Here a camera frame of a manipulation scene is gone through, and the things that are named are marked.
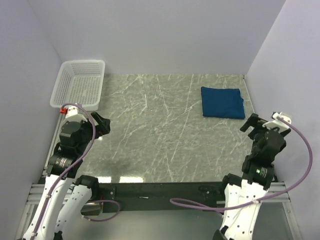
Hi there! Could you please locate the blue printed t-shirt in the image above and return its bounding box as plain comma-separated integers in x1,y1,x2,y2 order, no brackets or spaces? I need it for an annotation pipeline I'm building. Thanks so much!
200,86,246,120

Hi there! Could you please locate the white perforated plastic basket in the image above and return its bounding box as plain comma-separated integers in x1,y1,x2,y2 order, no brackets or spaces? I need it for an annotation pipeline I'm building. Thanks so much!
50,59,106,111

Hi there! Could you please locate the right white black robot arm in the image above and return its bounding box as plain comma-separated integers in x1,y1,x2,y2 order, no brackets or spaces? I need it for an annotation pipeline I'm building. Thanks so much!
213,112,291,240

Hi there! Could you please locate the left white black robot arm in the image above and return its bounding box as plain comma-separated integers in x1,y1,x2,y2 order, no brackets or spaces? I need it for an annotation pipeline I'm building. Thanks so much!
22,108,111,240

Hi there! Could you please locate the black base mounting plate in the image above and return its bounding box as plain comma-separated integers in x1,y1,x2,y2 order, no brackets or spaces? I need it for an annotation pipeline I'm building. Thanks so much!
90,181,227,211

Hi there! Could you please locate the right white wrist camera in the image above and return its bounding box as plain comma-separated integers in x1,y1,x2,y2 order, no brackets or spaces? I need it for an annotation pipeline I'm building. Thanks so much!
262,112,292,133

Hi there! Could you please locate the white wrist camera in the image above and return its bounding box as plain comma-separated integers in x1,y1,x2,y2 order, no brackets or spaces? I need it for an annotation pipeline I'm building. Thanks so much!
59,106,88,123
262,112,292,133

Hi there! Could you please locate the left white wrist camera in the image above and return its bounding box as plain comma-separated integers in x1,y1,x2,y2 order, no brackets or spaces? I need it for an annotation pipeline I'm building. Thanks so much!
59,106,88,123

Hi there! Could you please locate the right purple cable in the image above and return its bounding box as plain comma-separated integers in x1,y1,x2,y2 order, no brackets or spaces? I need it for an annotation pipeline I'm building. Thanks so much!
169,117,314,215

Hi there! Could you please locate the aluminium extrusion rail frame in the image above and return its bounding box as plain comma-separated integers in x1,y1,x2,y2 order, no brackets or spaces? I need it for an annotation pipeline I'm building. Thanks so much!
26,74,292,206

